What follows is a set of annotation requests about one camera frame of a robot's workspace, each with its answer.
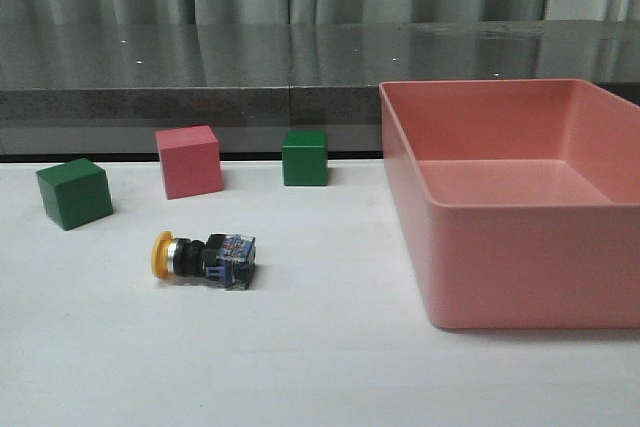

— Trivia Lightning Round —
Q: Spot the yellow push button switch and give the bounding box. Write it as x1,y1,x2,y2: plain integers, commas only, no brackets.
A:
150,231,256,290

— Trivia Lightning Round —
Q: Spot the right green cube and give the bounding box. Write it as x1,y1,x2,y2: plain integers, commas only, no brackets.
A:
282,130,328,186

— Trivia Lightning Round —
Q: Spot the green cube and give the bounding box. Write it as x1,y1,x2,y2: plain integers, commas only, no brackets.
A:
36,158,114,230
282,130,328,186

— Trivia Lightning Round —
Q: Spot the pink cube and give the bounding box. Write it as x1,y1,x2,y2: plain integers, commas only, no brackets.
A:
155,125,224,200

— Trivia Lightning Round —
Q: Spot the pink plastic bin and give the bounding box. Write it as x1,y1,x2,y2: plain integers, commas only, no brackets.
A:
380,79,639,329

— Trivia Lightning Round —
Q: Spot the dark glossy counter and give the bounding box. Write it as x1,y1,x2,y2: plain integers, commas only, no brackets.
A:
1,21,639,162

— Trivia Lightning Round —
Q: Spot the left green cube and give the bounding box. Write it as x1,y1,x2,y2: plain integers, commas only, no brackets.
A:
36,158,114,230

